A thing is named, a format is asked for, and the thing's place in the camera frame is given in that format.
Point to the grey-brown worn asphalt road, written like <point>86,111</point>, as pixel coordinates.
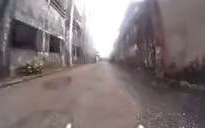
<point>90,100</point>

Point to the robot's own part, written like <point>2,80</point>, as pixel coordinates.
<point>68,125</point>
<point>140,126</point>

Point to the small green bush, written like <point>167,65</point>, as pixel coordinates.
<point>32,68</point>

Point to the grey derelict concrete building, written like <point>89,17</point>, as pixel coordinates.
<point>33,33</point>

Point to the raised kerb strip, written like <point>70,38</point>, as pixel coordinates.
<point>26,77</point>

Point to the weathered grey concrete wall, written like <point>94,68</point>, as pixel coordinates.
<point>176,36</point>

